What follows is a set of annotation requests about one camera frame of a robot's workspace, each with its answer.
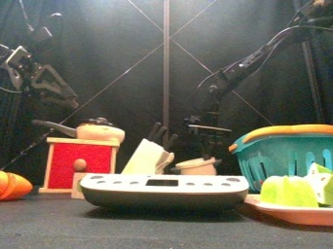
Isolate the green white toy apple piece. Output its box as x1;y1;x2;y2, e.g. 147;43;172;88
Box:
304;161;333;207

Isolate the orange sliced toy fruit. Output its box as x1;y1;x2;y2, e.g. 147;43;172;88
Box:
0;170;35;202

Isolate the black-handled toy knife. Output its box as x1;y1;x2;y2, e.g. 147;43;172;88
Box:
146;122;163;144
154;125;169;147
163;133;180;152

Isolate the red wooden toy cabinet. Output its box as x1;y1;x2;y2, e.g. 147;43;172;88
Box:
38;136;121;200

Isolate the grey digital kitchen scale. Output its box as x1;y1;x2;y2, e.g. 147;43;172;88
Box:
79;173;252;211

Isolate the cream saucepan with black handle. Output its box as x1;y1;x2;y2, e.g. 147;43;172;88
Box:
31;119;126;144

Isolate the teal basket with orange rim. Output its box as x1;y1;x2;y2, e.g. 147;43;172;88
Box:
228;124;333;195

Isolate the white toy knife block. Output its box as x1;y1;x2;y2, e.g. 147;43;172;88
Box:
119;138;176;176

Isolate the green toy apple wedge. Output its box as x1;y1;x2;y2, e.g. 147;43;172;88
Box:
260;174;320;209

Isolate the black saucepan lid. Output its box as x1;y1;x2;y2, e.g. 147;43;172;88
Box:
79;117;117;128

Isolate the black frame post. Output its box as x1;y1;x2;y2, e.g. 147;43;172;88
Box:
293;0;327;125

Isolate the small cream toy pot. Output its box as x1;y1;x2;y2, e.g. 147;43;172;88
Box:
169;157;224;176

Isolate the grey vertical frame pole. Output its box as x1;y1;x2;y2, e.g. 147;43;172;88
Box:
162;0;172;148

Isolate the pink toy plate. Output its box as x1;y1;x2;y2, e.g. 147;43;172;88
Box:
244;193;333;228

